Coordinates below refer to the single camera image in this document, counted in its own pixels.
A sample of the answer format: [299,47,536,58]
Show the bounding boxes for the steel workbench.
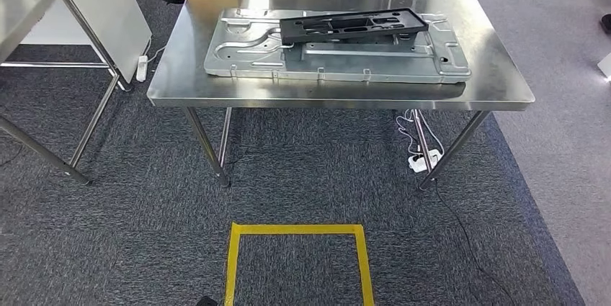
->
[146,0,537,192]

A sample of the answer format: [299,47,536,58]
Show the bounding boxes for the white cable bundle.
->
[395,108,446,162]

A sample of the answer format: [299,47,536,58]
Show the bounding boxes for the black plastic plate part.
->
[279,7,429,46]

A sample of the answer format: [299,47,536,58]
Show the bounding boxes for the white power cable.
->
[145,43,168,64]

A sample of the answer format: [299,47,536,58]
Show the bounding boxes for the steel table crossbar legs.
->
[0,0,122,186]

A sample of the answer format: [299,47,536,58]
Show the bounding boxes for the stamped metal panel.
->
[203,6,473,85]

